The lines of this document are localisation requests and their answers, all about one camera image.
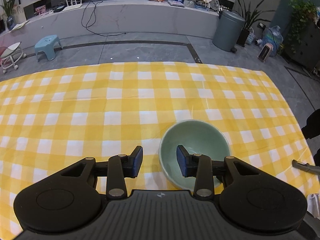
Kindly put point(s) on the blue vase green plant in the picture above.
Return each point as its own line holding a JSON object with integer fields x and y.
{"x": 7, "y": 6}

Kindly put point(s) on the green ceramic bowl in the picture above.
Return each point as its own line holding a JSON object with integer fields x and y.
{"x": 197, "y": 137}

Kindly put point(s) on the pink small heater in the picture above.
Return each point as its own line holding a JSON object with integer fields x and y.
{"x": 265, "y": 52}

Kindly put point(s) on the white wifi router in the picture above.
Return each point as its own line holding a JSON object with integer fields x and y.
{"x": 72, "y": 4}

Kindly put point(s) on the blue water jug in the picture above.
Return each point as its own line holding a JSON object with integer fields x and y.
{"x": 273, "y": 36}

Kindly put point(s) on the white marble tv console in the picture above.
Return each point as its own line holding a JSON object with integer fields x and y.
{"x": 116, "y": 16}

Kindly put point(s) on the light blue plastic stool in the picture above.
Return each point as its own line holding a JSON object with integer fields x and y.
{"x": 46, "y": 45}

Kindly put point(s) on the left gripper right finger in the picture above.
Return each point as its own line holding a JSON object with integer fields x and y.
{"x": 190, "y": 163}

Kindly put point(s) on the yellow checkered tablecloth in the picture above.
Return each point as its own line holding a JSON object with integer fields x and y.
{"x": 51, "y": 119}

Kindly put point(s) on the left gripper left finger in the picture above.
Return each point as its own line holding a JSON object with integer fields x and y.
{"x": 127, "y": 166}

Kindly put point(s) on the potted floor plant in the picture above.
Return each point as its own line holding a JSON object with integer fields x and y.
{"x": 250, "y": 17}

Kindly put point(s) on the small round rolling stool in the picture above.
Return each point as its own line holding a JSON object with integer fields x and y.
{"x": 11, "y": 55}

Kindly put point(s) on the grey trash bin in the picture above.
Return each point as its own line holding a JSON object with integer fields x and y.
{"x": 228, "y": 30}

